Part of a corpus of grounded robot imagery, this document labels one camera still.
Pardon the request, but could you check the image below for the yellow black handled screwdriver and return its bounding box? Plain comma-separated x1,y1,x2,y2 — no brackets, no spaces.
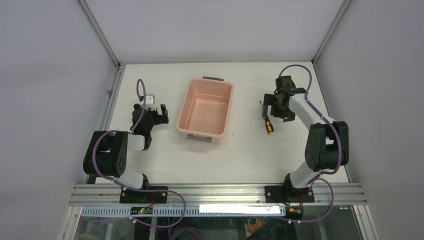
259,100,274,135

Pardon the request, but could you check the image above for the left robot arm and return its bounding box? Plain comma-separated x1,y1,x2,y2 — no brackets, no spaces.
82,103,169,203

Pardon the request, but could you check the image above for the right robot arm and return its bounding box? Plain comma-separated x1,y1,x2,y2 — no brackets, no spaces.
261,75,349,206

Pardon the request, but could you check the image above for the pink plastic bin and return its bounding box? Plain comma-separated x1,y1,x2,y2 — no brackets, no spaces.
176,77,235,145

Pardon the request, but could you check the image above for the orange object under table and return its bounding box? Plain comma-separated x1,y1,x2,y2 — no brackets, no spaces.
245,217,268,235

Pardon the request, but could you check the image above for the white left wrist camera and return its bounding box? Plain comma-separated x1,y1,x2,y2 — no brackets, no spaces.
140,93,158,112

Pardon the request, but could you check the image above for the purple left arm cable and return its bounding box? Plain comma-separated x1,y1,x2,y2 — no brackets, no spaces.
92,78,204,240

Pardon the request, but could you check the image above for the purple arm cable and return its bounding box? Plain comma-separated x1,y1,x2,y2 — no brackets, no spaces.
277,64,343,224
92,78,204,240

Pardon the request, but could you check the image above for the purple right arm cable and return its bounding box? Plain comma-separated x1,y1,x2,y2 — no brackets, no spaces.
277,64,343,224

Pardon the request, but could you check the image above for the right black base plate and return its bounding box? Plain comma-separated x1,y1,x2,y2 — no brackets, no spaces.
264,184,315,205

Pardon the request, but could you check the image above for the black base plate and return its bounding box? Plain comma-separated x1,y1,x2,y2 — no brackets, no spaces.
264,184,315,205
119,185,168,205

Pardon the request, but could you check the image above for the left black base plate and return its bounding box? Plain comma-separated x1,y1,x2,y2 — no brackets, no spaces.
119,185,168,205

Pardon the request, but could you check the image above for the white slotted cable duct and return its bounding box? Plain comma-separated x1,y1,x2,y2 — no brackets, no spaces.
81,204,286,218

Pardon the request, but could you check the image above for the aluminium rail beam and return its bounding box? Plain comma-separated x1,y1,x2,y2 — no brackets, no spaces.
69,183,368,206

